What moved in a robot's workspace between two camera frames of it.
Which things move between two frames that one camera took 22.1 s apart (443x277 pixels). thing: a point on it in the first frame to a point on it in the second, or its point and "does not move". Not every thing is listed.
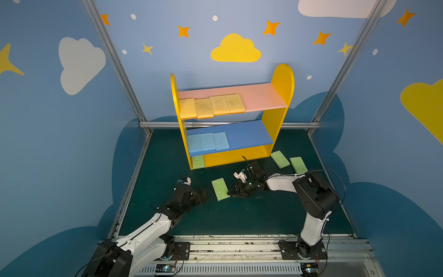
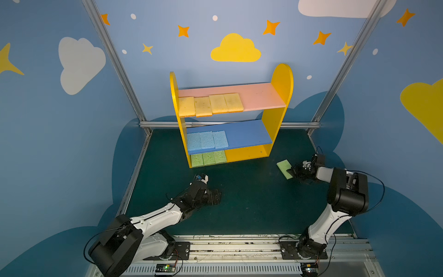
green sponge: (220, 188) to (209, 158)
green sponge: (198, 162) does not move
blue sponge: (221, 140) does not move
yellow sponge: (187, 108) does not move
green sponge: (280, 159) to (220, 157)
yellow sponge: (235, 104) does not move
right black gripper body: (243, 187) to (299, 171)
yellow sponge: (219, 105) does not move
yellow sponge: (203, 108) does not move
